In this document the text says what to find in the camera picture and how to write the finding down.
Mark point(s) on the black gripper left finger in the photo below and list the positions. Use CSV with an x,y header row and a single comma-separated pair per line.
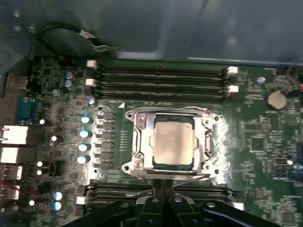
x,y
151,212

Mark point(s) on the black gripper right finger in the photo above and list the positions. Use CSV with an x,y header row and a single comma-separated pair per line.
x,y
182,212

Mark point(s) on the silver square CPU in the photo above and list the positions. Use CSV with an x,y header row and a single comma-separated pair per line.
x,y
175,142

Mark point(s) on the metal CPU socket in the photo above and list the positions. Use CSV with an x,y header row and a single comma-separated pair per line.
x,y
129,115

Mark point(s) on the silver-top capacitor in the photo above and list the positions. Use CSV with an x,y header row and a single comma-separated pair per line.
x,y
57,205
84,133
58,195
81,159
85,119
69,83
83,147
69,75

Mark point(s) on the green motherboard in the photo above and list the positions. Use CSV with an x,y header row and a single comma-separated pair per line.
x,y
260,146

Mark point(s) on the silver rear port block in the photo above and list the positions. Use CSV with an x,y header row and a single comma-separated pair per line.
x,y
14,134
14,154
10,172

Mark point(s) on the round coin cell battery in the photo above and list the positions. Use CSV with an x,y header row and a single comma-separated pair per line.
x,y
276,100

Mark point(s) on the blue serial port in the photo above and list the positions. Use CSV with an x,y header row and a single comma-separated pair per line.
x,y
24,108

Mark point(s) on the black open PC case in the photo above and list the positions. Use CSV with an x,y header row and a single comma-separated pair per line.
x,y
236,30

